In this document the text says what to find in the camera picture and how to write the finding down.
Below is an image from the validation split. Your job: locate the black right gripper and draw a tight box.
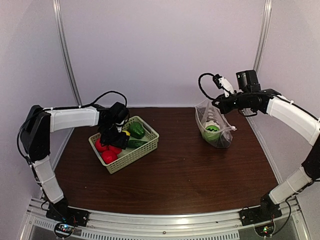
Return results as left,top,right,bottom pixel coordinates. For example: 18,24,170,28
212,91,251,114

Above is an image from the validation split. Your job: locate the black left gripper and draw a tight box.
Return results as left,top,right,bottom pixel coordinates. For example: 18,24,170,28
99,123,129,150

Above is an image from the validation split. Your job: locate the clear zip top bag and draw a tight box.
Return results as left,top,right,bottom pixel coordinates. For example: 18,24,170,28
195,99,237,149

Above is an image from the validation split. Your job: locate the white toy cauliflower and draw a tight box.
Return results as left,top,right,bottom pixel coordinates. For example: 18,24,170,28
204,119,220,128

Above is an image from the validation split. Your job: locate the green toy cabbage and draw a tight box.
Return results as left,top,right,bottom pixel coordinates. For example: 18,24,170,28
202,125,220,142

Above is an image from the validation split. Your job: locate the purple toy eggplant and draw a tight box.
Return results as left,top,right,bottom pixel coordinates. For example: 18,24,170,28
216,134,232,149

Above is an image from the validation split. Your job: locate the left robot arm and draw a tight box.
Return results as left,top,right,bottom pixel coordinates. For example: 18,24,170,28
18,102,130,222

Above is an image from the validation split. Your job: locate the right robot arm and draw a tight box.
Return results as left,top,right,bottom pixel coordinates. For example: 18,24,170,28
212,70,320,221

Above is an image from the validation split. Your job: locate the red toy tomato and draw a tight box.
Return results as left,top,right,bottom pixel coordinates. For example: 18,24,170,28
108,145,122,155

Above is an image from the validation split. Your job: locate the red toy apple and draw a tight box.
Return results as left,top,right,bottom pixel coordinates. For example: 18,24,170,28
94,137,109,153

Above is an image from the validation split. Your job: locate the yellow toy corn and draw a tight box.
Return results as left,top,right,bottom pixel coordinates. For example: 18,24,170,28
122,130,131,136

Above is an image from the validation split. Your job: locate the red toy strawberry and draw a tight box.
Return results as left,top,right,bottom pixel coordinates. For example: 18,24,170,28
101,150,118,165

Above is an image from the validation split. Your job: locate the green toy cucumber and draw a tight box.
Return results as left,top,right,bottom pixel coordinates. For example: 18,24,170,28
127,140,148,149

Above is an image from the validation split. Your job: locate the green toy bell pepper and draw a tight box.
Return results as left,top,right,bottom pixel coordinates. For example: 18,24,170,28
127,122,145,139

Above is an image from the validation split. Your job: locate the green plastic basket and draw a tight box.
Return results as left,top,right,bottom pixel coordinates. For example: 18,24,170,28
88,115,160,174

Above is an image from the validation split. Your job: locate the left circuit board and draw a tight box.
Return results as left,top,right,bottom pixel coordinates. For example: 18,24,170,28
53,222,75,239

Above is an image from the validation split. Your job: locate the circuit board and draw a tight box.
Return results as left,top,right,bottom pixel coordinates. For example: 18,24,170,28
53,222,75,239
254,223,275,238

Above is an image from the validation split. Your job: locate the right circuit board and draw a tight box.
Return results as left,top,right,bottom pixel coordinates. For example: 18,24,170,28
254,223,275,238

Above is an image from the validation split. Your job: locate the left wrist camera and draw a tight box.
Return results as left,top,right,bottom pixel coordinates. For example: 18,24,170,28
115,119,128,133

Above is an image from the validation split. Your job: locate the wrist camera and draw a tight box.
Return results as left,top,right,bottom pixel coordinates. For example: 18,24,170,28
212,74,236,98
115,119,128,133

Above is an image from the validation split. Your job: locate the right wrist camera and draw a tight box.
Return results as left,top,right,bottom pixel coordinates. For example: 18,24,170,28
212,74,236,98

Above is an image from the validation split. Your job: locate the black right camera cable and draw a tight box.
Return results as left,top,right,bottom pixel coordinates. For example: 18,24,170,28
198,72,256,118

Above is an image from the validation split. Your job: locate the black camera cable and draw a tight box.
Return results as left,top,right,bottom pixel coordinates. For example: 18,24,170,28
17,90,128,163
198,72,256,118

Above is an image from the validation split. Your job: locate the black left camera cable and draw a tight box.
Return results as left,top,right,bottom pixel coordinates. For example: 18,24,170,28
17,90,128,163

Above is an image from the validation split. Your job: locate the aluminium front frame rail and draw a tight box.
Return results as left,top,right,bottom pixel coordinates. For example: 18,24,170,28
24,197,305,240

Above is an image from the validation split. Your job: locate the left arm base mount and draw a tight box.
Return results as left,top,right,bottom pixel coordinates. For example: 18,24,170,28
45,204,89,227

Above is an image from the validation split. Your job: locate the right aluminium corner post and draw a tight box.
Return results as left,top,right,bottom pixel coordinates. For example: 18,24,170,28
253,0,273,73

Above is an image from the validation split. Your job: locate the aluminium corner post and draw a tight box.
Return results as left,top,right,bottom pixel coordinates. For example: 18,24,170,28
253,0,273,73
52,0,82,106

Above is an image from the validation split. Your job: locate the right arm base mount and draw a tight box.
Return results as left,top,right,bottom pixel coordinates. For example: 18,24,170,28
238,203,283,226

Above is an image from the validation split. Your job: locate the left aluminium corner post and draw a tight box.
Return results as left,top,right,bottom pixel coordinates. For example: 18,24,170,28
52,0,82,106

